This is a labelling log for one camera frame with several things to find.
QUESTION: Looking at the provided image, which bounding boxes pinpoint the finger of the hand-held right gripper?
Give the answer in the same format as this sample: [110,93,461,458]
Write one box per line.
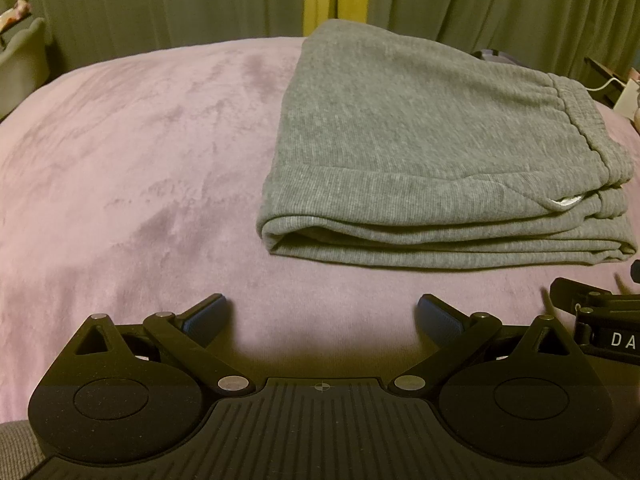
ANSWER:
[548,278,640,314]

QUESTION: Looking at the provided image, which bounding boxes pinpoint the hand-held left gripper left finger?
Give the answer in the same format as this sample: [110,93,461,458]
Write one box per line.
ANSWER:
[70,293,254,395]

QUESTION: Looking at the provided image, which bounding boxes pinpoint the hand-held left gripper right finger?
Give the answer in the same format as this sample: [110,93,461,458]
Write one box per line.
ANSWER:
[389,294,586,395]

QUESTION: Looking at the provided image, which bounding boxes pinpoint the grey pants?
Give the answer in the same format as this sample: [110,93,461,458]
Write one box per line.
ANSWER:
[256,19,640,269]

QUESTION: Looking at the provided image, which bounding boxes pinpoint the pink blanket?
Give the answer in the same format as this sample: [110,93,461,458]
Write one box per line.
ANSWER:
[0,36,640,426]

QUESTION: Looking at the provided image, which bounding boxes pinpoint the grey cloth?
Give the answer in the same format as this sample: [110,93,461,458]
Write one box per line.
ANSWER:
[0,419,43,480]

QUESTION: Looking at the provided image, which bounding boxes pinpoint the dark object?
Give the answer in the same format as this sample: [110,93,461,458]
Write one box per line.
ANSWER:
[469,48,522,67]

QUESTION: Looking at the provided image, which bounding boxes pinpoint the green curtain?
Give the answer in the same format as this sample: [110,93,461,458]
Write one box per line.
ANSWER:
[0,0,640,91]

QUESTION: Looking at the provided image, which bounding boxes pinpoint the small pink toy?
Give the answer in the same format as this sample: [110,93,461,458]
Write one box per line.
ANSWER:
[0,0,32,36]

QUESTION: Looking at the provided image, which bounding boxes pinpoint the white cable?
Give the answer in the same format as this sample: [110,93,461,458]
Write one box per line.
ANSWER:
[586,76,627,92]

